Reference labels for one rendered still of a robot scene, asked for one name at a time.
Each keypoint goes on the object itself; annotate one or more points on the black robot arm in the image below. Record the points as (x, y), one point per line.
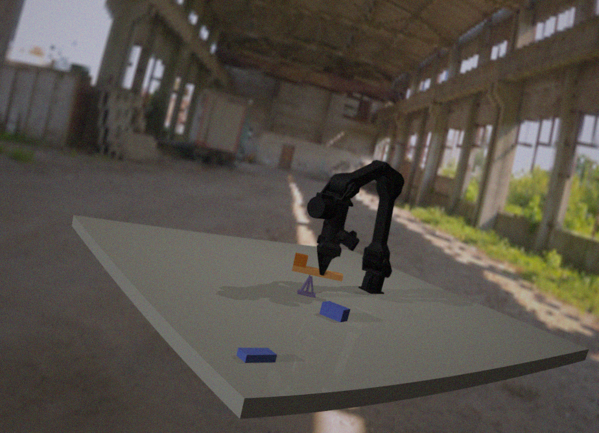
(333, 203)

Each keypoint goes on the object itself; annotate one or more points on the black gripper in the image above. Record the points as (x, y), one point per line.
(327, 249)

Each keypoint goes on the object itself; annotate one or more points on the blue rectangular block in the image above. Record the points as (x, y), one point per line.
(256, 354)
(334, 311)

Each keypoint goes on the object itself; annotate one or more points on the orange bar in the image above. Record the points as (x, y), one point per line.
(300, 263)

